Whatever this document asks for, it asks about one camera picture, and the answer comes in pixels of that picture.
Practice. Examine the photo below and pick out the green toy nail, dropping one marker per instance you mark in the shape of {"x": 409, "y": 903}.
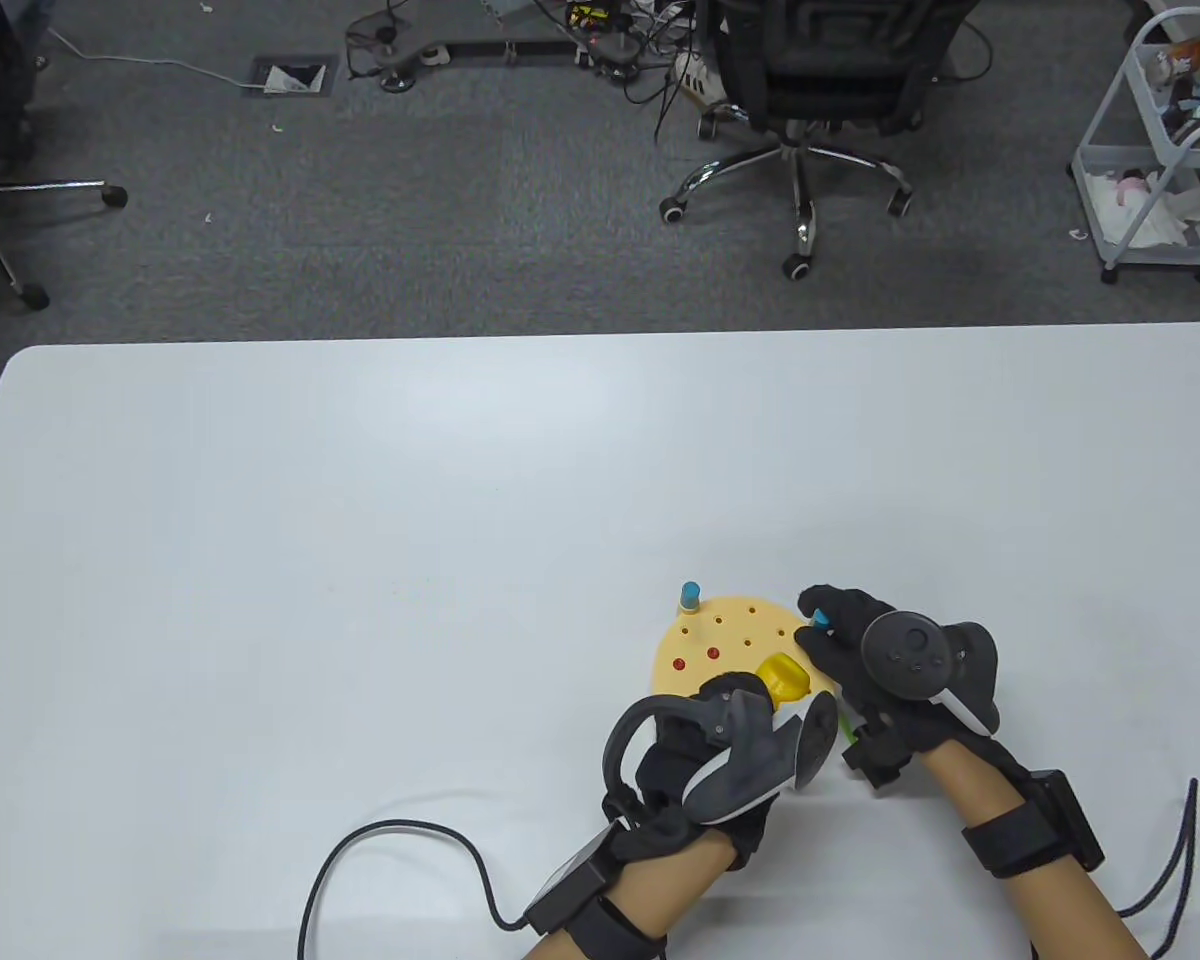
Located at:
{"x": 846, "y": 728}

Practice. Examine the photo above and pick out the floor outlet box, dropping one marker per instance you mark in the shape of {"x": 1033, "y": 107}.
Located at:
{"x": 290, "y": 80}

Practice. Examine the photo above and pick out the person's right forearm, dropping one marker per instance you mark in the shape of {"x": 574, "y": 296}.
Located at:
{"x": 970, "y": 790}

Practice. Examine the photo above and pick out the yellow round tap bench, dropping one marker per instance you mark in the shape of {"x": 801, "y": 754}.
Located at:
{"x": 730, "y": 625}

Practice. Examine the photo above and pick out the grey desk base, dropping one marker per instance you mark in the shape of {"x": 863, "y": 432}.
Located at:
{"x": 405, "y": 50}

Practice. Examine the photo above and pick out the white crumpled cloth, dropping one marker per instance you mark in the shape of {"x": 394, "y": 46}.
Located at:
{"x": 1155, "y": 220}

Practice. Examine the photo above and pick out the person's right hand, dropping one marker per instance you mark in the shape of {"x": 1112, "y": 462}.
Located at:
{"x": 840, "y": 650}

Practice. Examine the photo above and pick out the orange plush toy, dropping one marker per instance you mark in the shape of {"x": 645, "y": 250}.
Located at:
{"x": 1185, "y": 62}

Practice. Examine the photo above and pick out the person's left hand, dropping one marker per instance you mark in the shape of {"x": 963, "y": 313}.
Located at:
{"x": 665, "y": 765}

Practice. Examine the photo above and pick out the person's left forearm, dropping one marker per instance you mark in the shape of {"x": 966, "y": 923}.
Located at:
{"x": 670, "y": 880}

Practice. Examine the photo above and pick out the black grey hand controller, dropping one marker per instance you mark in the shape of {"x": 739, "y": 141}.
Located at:
{"x": 910, "y": 655}
{"x": 750, "y": 765}

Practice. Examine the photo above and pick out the yellow toy hammer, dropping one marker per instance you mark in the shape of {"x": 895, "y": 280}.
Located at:
{"x": 785, "y": 680}

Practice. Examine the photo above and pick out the white utility cart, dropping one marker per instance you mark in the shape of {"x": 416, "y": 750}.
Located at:
{"x": 1092, "y": 180}

